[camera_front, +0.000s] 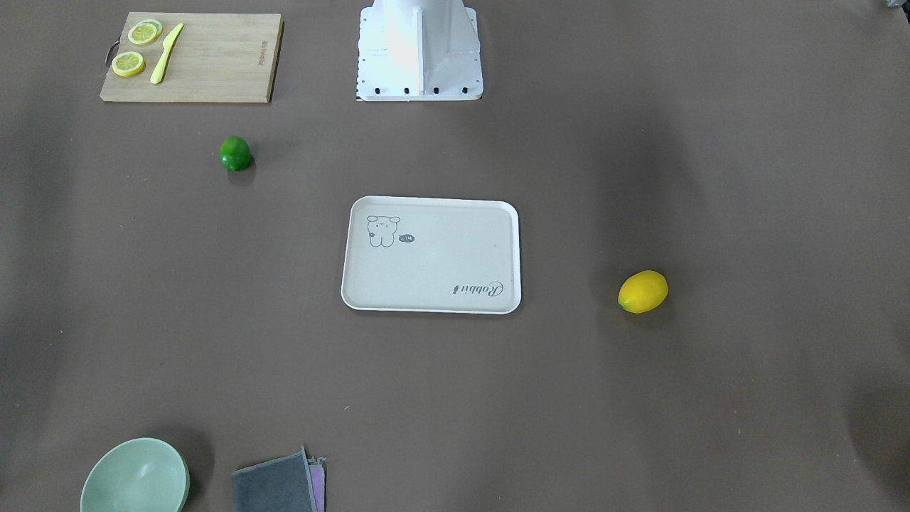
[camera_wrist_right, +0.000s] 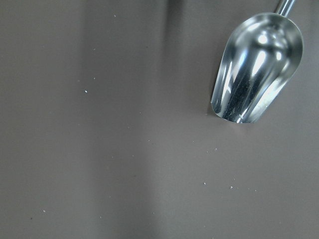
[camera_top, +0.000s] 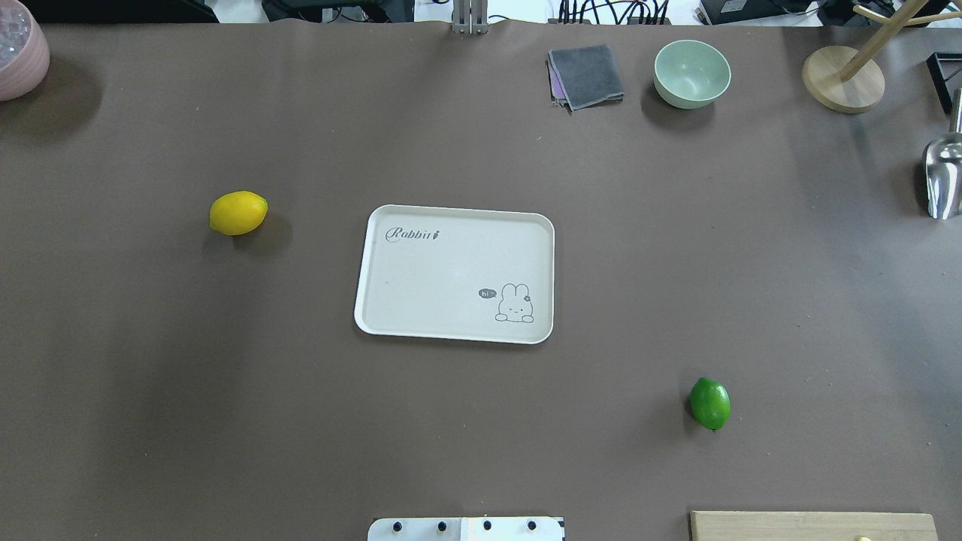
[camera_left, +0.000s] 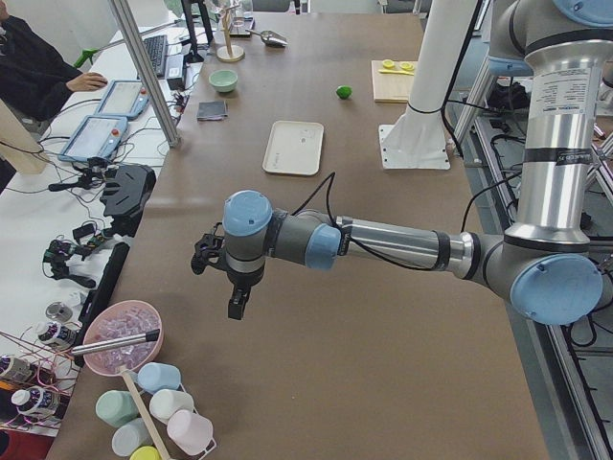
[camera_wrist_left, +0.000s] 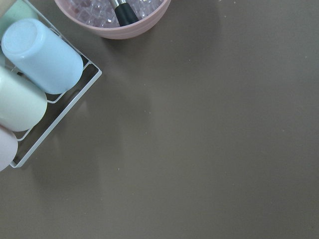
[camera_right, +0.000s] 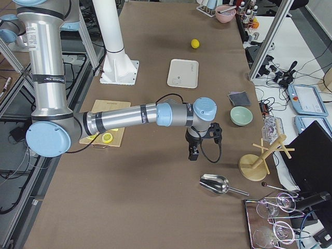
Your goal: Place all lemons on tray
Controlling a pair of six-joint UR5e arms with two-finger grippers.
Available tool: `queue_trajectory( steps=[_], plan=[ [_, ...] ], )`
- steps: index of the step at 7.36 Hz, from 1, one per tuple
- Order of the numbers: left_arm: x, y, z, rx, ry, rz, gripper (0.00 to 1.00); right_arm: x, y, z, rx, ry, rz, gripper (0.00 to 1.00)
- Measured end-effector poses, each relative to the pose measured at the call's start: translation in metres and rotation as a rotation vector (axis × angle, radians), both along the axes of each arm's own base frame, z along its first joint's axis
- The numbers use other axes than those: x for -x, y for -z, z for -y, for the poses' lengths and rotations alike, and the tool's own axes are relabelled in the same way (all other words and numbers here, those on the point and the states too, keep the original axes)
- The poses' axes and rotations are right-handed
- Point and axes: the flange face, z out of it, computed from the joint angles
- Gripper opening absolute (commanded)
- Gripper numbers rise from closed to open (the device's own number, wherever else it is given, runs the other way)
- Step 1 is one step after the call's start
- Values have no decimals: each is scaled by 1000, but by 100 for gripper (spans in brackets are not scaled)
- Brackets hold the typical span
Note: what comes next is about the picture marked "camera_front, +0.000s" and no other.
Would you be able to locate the green lime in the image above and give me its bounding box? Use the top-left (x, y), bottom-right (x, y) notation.
top-left (219, 136), bottom-right (252, 171)

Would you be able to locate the white rabbit tray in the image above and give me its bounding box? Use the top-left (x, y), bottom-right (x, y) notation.
top-left (341, 196), bottom-right (521, 315)

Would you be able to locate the yellow lemon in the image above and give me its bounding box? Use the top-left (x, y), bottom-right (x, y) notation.
top-left (617, 270), bottom-right (669, 314)

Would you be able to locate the grey folded cloth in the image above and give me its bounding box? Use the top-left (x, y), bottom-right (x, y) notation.
top-left (232, 447), bottom-right (327, 511)

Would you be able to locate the bamboo cutting board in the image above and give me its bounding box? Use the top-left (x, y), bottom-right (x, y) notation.
top-left (100, 11), bottom-right (284, 103)

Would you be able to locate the yellow plastic knife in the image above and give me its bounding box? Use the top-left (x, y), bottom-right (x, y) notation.
top-left (149, 23), bottom-right (185, 85)

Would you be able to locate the mint green bowl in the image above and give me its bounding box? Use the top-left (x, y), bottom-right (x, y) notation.
top-left (79, 437), bottom-right (191, 511)

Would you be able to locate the lemon slice near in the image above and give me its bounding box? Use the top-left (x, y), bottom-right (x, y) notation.
top-left (109, 51), bottom-right (146, 78)

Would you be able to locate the lemon slice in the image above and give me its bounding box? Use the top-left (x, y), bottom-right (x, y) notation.
top-left (109, 51), bottom-right (146, 78)
top-left (127, 19), bottom-right (163, 46)

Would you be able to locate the lemon slice far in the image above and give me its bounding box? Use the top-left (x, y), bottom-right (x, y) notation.
top-left (127, 19), bottom-right (163, 46)

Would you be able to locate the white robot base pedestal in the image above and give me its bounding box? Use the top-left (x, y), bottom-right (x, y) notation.
top-left (355, 1), bottom-right (484, 102)

